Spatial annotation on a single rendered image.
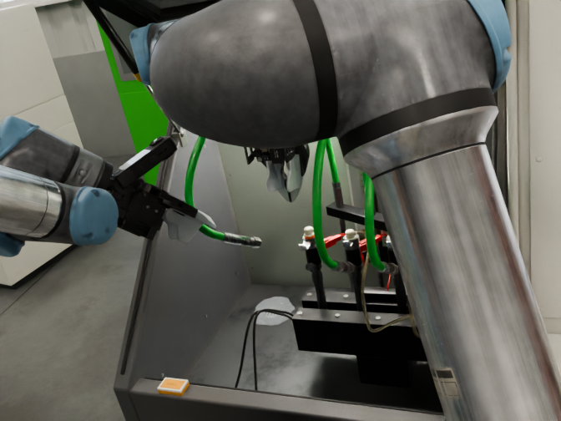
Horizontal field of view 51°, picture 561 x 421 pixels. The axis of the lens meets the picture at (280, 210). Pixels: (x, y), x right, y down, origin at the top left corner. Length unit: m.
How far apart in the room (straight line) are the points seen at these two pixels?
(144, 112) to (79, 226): 3.36
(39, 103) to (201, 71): 3.61
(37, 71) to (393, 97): 3.68
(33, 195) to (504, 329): 0.53
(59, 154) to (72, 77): 5.07
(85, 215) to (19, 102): 3.17
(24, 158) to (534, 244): 0.80
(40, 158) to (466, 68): 0.65
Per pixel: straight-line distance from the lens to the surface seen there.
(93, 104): 5.96
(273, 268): 1.56
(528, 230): 1.06
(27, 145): 0.92
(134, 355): 1.20
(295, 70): 0.39
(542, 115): 1.02
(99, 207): 0.78
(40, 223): 0.75
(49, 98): 4.05
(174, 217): 0.98
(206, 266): 1.40
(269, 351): 1.36
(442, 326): 0.43
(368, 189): 0.90
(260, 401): 1.07
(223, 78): 0.40
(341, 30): 0.40
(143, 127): 4.16
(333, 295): 1.23
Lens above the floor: 1.66
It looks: 25 degrees down
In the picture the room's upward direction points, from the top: 12 degrees counter-clockwise
